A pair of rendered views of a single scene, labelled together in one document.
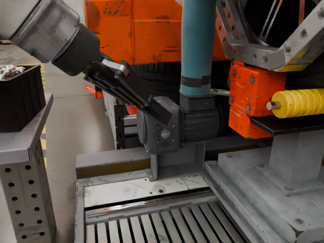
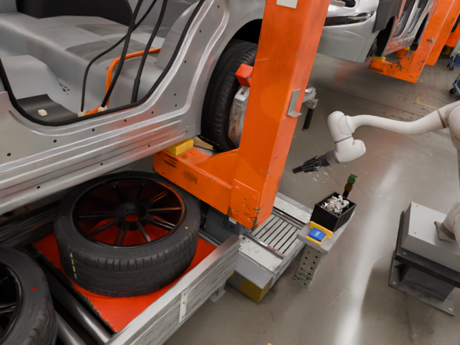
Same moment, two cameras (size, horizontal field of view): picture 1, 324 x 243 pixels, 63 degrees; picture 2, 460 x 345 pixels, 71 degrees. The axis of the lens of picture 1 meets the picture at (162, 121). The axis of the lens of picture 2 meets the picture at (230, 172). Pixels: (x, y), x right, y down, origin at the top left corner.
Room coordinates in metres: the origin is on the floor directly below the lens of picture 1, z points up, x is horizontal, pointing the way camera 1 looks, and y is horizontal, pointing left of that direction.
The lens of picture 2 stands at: (2.00, 1.01, 1.53)
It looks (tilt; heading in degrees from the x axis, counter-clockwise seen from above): 32 degrees down; 227
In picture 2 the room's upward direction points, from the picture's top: 10 degrees clockwise
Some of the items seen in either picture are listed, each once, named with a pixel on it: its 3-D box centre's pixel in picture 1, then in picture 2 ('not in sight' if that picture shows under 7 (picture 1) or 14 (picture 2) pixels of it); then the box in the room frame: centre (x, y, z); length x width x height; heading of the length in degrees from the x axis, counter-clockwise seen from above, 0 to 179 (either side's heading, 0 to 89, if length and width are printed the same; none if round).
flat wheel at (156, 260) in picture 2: (184, 74); (131, 226); (1.52, -0.13, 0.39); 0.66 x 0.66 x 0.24
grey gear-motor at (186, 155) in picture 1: (192, 135); (222, 211); (0.95, -0.12, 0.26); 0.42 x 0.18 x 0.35; 105
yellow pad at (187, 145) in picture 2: not in sight; (175, 142); (1.20, -0.29, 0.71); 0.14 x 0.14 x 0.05; 15
